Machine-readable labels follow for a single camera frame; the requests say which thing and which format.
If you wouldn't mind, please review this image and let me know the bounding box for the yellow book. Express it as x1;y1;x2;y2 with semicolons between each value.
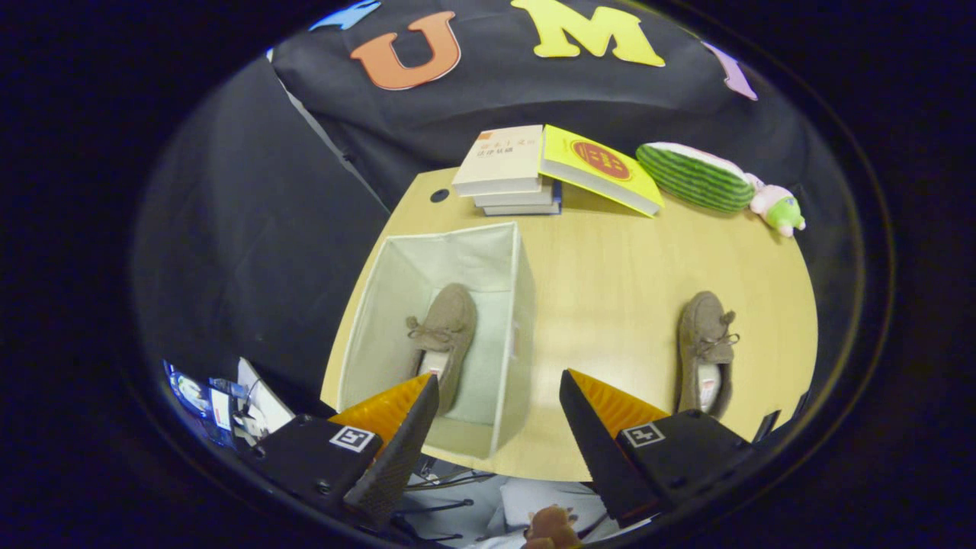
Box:
538;124;665;218

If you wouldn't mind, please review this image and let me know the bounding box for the white book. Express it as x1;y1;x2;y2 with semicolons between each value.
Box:
473;183;556;208

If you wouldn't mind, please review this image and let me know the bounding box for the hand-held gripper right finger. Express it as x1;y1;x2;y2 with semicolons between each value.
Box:
559;369;756;530

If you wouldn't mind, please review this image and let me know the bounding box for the brown suede shoe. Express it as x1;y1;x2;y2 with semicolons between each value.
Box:
675;291;740;420
404;283;479;416

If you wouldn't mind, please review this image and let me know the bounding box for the blue-edged book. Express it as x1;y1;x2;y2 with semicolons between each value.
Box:
482;183;563;217

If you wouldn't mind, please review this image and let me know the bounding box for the person's pale clothing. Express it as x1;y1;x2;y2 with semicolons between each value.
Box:
412;473;618;549

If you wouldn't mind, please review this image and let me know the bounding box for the pink and green plush toy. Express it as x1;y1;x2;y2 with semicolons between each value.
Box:
747;174;807;238

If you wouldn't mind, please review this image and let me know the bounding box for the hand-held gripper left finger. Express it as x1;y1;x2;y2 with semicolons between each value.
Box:
248;373;441;528

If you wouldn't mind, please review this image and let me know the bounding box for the beige book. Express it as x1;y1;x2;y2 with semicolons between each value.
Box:
451;124;544;197

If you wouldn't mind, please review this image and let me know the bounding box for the white fabric storage box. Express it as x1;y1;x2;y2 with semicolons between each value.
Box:
335;221;537;461

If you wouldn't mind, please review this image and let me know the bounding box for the blue printed packet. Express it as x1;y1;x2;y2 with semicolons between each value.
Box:
164;360;249;447

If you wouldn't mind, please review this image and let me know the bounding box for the watermelon slice plush toy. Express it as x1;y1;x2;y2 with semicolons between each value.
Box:
635;142;757;213

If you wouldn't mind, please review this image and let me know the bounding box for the black backdrop cloth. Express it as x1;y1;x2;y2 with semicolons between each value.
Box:
133;0;862;428

